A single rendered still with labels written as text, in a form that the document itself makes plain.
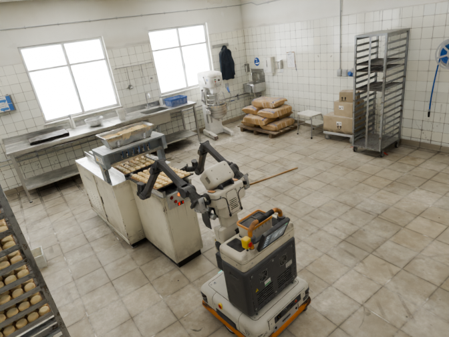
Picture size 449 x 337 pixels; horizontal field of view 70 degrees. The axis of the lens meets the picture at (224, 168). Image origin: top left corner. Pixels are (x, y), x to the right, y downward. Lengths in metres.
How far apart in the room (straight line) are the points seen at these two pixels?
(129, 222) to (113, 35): 4.07
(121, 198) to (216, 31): 5.18
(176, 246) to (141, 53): 4.59
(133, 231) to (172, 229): 0.75
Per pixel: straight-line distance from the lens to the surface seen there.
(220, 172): 2.32
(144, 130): 3.57
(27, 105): 6.53
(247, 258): 2.13
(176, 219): 3.14
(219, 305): 2.63
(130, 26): 6.93
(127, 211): 3.67
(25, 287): 2.07
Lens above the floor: 2.15
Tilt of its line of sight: 23 degrees down
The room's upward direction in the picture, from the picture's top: 8 degrees counter-clockwise
